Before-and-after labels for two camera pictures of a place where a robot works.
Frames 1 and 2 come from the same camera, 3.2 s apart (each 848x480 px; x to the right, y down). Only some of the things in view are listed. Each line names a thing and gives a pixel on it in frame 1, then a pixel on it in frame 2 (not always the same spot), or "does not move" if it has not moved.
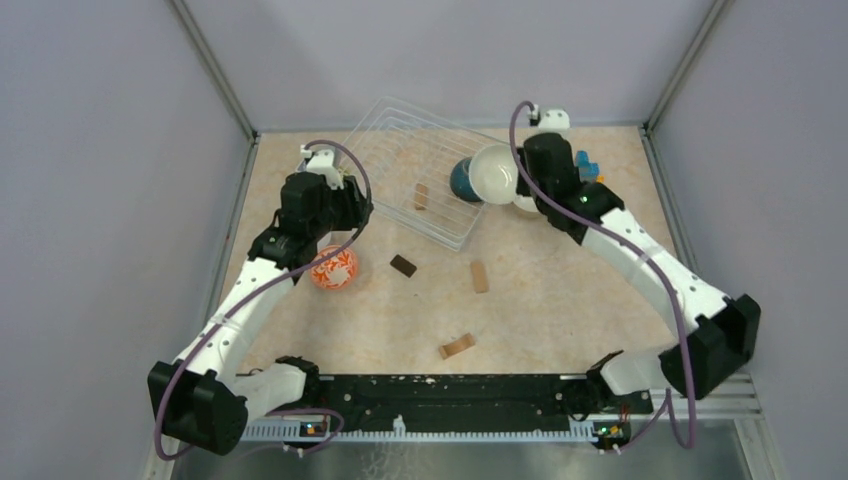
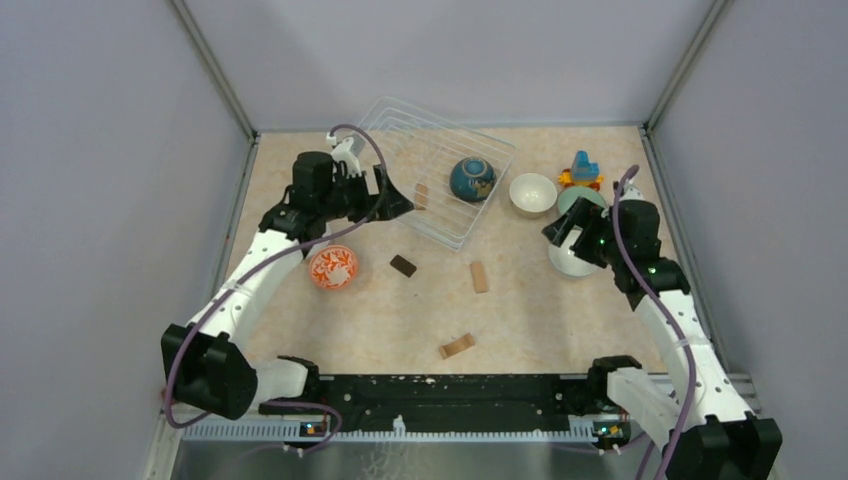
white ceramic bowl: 493,173 -> 564,259
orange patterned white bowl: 338,272 does not move
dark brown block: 403,266 does not move
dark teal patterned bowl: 460,181 does not move
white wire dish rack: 409,156 does not move
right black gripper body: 524,188 -> 596,243
